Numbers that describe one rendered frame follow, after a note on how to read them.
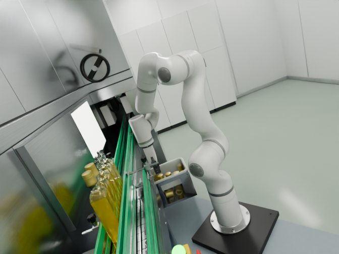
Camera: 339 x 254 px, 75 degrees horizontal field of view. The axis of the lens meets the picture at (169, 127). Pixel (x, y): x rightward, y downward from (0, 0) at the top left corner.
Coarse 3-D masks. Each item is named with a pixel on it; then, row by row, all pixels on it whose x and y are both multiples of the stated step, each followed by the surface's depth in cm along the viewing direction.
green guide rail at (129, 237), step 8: (128, 176) 104; (128, 184) 97; (128, 192) 91; (128, 200) 86; (128, 208) 82; (128, 216) 78; (128, 224) 74; (128, 232) 71; (128, 240) 68; (128, 248) 66
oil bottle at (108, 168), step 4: (108, 164) 93; (104, 168) 90; (108, 168) 90; (112, 168) 95; (112, 172) 92; (112, 176) 91; (116, 176) 95; (116, 180) 93; (116, 184) 92; (120, 184) 97; (120, 188) 94; (120, 192) 93
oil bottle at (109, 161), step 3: (108, 159) 97; (105, 162) 95; (108, 162) 96; (111, 162) 97; (111, 165) 96; (114, 165) 99; (114, 168) 97; (117, 171) 100; (117, 174) 98; (120, 177) 101; (120, 180) 99
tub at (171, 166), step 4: (172, 160) 131; (176, 160) 131; (180, 160) 131; (160, 164) 131; (164, 164) 131; (168, 164) 131; (172, 164) 131; (176, 164) 131; (184, 164) 122; (152, 168) 130; (160, 168) 131; (164, 168) 131; (168, 168) 131; (172, 168) 132; (176, 168) 132; (184, 168) 124; (152, 172) 131; (164, 172) 132; (172, 172) 132; (180, 172) 115; (184, 172) 117; (148, 176) 123; (164, 176) 131; (168, 176) 116; (172, 176) 115; (160, 180) 115
